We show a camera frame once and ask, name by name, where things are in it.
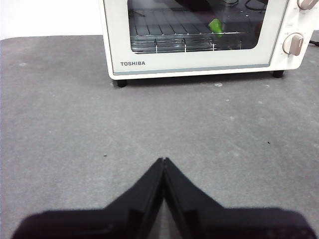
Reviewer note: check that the purple eggplant with green stem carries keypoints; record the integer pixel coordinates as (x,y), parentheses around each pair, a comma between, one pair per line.
(214,26)

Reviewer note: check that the beige round oven knob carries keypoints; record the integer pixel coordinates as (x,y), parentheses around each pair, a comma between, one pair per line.
(306,3)
(294,44)

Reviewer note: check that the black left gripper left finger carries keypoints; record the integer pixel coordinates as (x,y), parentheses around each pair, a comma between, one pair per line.
(112,221)

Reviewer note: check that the white Toshiba toaster oven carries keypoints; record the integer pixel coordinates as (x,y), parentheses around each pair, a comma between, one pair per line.
(290,15)

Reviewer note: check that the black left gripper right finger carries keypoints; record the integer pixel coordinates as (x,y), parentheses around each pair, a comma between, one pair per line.
(224,224)

